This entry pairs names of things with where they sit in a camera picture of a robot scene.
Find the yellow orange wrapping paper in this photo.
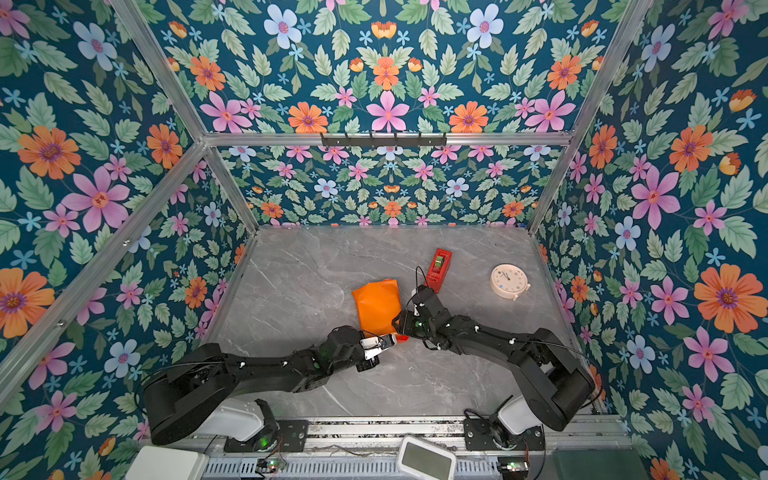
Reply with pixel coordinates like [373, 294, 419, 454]
[352, 279, 408, 342]

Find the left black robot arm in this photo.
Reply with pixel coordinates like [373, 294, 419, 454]
[143, 326, 397, 446]

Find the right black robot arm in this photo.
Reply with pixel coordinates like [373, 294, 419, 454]
[392, 285, 596, 449]

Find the white box device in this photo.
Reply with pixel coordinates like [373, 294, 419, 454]
[125, 445, 210, 480]

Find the red tape dispenser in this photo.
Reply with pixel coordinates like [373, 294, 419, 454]
[425, 248, 452, 293]

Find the pink round alarm clock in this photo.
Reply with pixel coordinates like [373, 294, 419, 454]
[490, 264, 530, 301]

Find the white timer display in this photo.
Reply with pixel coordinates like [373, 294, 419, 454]
[396, 436, 458, 480]

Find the green mat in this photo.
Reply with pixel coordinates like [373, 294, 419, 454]
[554, 450, 649, 480]

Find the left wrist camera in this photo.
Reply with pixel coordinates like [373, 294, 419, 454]
[360, 334, 397, 360]

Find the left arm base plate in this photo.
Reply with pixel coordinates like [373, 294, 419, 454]
[224, 420, 309, 453]

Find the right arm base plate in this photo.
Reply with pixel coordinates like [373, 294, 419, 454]
[463, 413, 546, 451]

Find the black hook rail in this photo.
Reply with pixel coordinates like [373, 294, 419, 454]
[320, 133, 448, 148]

